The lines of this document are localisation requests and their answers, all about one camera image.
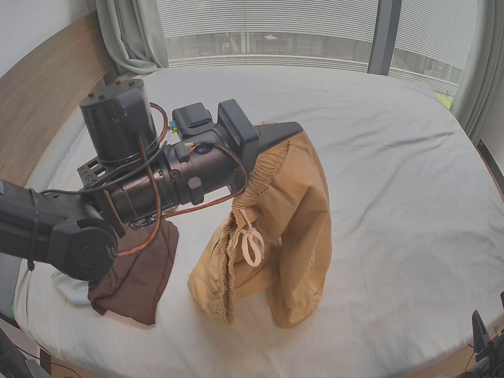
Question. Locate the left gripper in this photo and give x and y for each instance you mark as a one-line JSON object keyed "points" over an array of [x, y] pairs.
{"points": [[204, 163]]}

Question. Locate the brown garment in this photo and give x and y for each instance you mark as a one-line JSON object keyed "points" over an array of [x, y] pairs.
{"points": [[137, 282]]}

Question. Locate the bed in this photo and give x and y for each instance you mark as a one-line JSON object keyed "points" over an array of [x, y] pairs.
{"points": [[374, 152]]}

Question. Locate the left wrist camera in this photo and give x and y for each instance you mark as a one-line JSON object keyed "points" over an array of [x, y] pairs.
{"points": [[193, 116]]}

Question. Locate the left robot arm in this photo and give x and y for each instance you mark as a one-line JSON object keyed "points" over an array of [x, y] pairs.
{"points": [[47, 223]]}

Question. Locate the grey-green curtain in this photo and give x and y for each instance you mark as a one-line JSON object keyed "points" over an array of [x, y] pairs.
{"points": [[482, 53], [126, 22]]}

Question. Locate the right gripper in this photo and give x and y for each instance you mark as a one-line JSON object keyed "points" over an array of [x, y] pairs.
{"points": [[488, 352]]}

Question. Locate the window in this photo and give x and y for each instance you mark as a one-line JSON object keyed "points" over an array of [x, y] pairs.
{"points": [[275, 14]]}

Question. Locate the tan shorts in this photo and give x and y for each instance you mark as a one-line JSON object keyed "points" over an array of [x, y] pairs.
{"points": [[299, 211]]}

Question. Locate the pale blue garment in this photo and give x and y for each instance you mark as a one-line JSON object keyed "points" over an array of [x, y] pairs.
{"points": [[69, 289]]}

